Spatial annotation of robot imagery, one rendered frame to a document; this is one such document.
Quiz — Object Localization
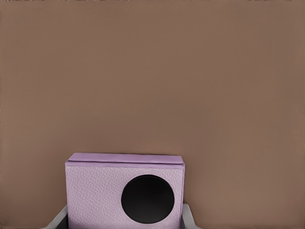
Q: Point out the pale lilac phone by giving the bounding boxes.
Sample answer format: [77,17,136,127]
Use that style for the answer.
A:
[64,152,185,229]

